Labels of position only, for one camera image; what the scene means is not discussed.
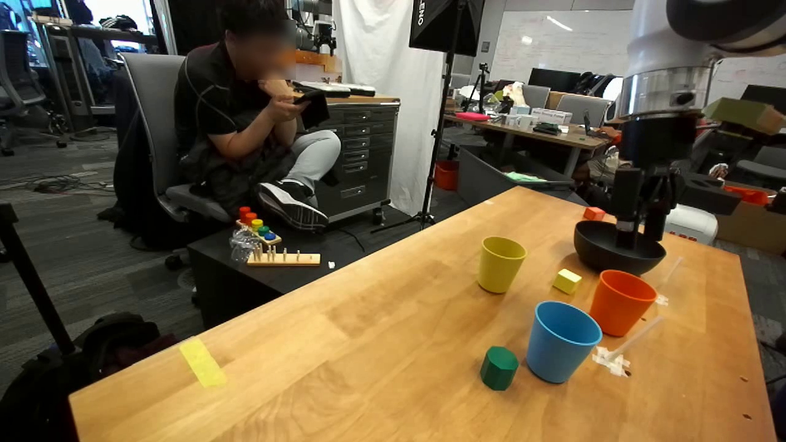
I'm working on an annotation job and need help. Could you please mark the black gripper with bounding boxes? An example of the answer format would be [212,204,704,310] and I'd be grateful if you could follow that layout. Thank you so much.
[608,107,704,251]

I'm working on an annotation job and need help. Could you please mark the orange plastic cup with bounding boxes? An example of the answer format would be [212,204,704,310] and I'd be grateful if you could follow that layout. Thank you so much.
[587,267,659,339]

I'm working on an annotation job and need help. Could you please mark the yellow plastic cup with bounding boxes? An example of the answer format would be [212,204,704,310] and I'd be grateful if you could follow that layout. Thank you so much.
[473,232,528,298]

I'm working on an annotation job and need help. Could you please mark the blue plastic cup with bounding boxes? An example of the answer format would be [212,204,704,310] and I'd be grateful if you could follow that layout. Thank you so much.
[524,299,605,385]

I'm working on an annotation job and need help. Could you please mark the black bowl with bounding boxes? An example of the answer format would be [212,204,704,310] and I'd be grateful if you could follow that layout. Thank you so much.
[573,218,667,278]

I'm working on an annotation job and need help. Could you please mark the clear plastic stick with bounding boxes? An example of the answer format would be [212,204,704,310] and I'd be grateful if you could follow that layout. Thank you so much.
[650,252,686,310]

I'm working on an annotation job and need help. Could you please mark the yellow cube block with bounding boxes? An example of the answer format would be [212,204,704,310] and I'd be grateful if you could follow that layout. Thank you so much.
[551,267,585,298]

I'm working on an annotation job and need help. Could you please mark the cardboard box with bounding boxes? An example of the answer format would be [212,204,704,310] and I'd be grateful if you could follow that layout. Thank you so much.
[720,199,786,255]

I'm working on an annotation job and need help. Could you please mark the cluttered wooden desk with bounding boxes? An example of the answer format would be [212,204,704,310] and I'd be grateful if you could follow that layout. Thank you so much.
[447,107,613,180]

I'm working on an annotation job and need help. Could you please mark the clear stick with white wad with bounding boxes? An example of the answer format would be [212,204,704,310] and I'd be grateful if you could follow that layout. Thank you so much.
[589,302,670,380]

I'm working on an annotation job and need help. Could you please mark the red bin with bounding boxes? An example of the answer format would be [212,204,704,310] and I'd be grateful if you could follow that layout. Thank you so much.
[433,154,461,194]

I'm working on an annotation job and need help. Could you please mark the black light stand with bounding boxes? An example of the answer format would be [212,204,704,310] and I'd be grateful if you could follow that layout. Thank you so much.
[371,46,461,232]

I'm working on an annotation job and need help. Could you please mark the green cylinder block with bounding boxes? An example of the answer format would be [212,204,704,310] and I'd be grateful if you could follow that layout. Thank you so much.
[478,344,521,392]

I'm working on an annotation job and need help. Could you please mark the black softbox light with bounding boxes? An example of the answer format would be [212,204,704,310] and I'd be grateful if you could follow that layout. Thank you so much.
[408,0,485,58]

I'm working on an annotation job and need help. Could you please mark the grey drawer cabinet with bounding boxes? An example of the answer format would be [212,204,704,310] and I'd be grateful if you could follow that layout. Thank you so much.
[314,95,402,226]

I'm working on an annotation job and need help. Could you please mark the white backdrop cloth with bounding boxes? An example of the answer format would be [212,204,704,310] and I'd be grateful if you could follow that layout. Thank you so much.
[331,0,450,215]

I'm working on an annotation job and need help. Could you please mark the wooden peg toy bar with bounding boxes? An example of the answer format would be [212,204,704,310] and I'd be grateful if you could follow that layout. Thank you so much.
[242,247,323,269]

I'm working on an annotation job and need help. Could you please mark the colourful stacking toy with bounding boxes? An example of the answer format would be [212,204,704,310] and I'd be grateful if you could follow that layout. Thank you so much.
[229,204,284,266]

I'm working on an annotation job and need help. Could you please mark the seated person in black shirt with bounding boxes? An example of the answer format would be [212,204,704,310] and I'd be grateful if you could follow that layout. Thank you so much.
[172,0,344,239]

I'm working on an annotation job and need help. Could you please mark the grey padded office chair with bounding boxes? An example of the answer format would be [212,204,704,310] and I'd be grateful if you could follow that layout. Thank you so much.
[119,51,235,247]

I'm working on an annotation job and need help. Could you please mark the black backpack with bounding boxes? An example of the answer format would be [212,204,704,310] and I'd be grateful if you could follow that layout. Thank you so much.
[0,310,181,442]

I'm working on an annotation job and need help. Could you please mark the black tripod leg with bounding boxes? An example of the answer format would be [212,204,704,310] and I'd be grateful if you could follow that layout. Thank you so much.
[0,204,78,355]

